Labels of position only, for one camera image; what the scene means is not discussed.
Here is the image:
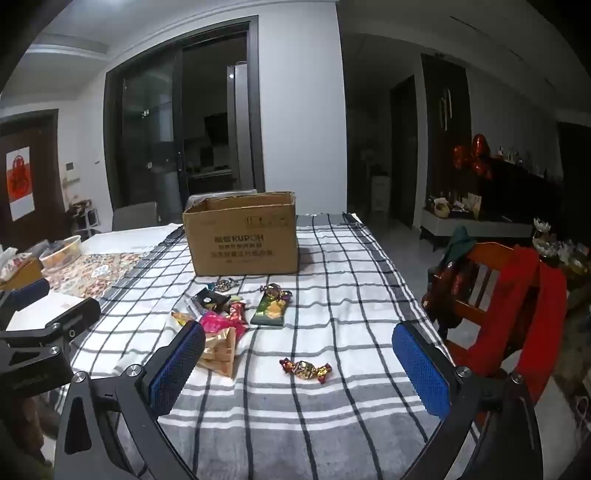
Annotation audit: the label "dark green garment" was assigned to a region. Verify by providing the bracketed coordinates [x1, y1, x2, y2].
[445, 226, 476, 266]

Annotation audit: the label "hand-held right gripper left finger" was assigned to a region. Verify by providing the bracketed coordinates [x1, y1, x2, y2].
[54, 320, 206, 480]

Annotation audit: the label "dark patterned garment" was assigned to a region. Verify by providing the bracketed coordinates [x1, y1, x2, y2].
[421, 258, 467, 328]

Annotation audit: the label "dark framed sliding glass door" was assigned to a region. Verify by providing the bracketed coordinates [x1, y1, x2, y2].
[104, 16, 266, 222]

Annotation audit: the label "brown cardboard box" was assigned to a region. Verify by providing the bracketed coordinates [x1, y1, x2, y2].
[182, 191, 300, 278]

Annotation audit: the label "red paper door poster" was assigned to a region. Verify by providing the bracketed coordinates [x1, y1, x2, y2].
[6, 147, 35, 221]

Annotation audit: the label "red wrapped candy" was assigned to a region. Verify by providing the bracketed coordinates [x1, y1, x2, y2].
[229, 298, 250, 329]

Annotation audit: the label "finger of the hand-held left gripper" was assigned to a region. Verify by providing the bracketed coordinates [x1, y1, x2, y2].
[0, 298, 101, 370]
[0, 278, 51, 315]

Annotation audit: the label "red foil balloon bunch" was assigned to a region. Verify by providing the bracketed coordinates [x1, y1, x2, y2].
[452, 134, 492, 181]

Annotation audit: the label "red snack packet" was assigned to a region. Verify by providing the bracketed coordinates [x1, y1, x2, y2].
[198, 311, 237, 334]

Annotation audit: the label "row of small ornaments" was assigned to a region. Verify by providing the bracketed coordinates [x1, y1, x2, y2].
[496, 147, 548, 178]

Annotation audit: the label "orange wooden chair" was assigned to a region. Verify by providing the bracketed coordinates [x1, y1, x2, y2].
[422, 242, 568, 430]

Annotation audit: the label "dark tall wardrobe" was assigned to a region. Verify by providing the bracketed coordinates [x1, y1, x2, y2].
[422, 53, 472, 217]

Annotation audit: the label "green snack packet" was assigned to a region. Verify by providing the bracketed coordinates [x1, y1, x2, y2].
[250, 291, 293, 329]

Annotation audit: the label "gold snack packet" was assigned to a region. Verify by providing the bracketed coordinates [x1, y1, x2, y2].
[196, 323, 246, 380]

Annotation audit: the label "small white rack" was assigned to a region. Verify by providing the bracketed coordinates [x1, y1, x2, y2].
[67, 198, 100, 238]

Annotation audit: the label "dark sideboard cabinet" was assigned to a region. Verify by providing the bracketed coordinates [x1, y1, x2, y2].
[480, 157, 561, 227]

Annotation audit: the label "tissue box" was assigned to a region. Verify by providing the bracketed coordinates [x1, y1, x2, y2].
[0, 247, 44, 291]

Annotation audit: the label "dark snack packet clear edges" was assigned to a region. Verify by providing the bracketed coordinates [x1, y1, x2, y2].
[185, 288, 232, 317]

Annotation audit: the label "grey white plaid cloth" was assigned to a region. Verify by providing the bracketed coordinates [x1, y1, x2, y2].
[53, 212, 481, 480]

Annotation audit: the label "white lotus ornament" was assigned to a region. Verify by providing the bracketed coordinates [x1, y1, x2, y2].
[533, 218, 554, 257]

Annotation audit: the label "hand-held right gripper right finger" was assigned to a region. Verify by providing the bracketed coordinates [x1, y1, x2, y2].
[392, 322, 546, 480]

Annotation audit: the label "gold maroon wrapped candy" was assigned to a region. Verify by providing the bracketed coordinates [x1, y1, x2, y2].
[278, 357, 333, 384]

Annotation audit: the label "colourful patterned table mat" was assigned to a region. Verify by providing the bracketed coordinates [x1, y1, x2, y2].
[44, 251, 153, 296]

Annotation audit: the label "brown fuzzy cloth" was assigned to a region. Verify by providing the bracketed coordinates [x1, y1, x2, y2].
[551, 277, 591, 402]

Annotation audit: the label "purple wrapped candy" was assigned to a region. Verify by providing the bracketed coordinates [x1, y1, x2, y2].
[259, 283, 294, 301]

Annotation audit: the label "lidded plastic bowl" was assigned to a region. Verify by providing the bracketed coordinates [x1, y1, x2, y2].
[39, 235, 83, 269]

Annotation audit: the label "white low bench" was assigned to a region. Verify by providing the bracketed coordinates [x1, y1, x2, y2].
[422, 205, 534, 241]

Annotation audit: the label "dark wooden door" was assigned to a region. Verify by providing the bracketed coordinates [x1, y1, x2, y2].
[0, 109, 65, 250]

